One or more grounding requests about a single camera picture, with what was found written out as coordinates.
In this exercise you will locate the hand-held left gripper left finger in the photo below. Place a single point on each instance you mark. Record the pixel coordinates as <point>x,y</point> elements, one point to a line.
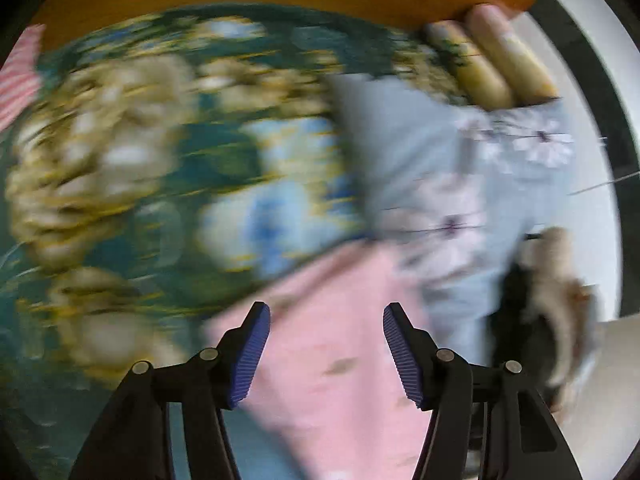
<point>250,355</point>

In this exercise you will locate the teal floral bed sheet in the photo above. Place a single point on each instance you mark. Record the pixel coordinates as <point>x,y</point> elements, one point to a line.
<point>150,160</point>

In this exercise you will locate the yellow floral pillow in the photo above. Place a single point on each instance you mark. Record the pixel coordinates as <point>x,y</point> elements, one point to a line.
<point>475,75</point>

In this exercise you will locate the blue daisy print quilt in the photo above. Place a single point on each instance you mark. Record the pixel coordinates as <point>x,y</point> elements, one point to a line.
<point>425,160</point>

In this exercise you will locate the white wardrobe with black stripe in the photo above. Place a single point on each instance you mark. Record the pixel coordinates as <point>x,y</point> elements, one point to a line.
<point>590,110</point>

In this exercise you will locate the pink fleece floral garment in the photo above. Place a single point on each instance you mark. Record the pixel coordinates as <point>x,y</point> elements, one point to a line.
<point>330,335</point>

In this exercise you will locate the pink striped cloth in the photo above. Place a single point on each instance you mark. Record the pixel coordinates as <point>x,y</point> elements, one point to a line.
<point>20,75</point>

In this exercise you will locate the light blue shirt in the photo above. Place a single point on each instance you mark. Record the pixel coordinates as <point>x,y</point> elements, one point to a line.
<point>270,445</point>

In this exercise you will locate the dark fur-trimmed coat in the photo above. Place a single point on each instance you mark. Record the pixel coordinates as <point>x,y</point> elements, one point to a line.
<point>540,310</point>

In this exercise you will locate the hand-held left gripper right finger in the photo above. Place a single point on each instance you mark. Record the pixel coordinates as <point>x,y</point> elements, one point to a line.
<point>402,355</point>

